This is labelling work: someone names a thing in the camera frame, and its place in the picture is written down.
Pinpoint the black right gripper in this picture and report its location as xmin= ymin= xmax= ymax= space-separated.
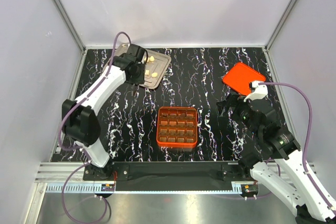
xmin=215 ymin=91 xmax=261 ymax=137

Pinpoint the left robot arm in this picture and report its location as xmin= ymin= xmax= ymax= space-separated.
xmin=61 ymin=44 xmax=148 ymax=180

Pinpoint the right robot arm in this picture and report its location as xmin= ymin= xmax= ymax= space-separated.
xmin=216 ymin=94 xmax=335 ymax=223

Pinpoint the orange chocolate box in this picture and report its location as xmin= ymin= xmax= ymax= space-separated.
xmin=156 ymin=106 xmax=198 ymax=149

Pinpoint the silver metal tray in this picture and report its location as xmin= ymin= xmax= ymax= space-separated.
xmin=111 ymin=44 xmax=171 ymax=90

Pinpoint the orange box lid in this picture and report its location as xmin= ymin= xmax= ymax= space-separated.
xmin=222 ymin=62 xmax=266 ymax=95

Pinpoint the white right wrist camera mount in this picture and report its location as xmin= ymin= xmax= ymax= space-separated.
xmin=244 ymin=80 xmax=268 ymax=102

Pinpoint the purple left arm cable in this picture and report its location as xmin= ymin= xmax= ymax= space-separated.
xmin=57 ymin=31 xmax=132 ymax=223

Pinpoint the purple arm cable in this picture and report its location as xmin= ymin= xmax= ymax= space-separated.
xmin=57 ymin=31 xmax=132 ymax=223
xmin=258 ymin=82 xmax=336 ymax=211

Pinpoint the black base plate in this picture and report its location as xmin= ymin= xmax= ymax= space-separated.
xmin=83 ymin=161 xmax=255 ymax=193

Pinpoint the aluminium rail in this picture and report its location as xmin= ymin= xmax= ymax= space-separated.
xmin=35 ymin=162 xmax=83 ymax=183

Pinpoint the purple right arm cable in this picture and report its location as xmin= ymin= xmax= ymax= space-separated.
xmin=258 ymin=82 xmax=336 ymax=211

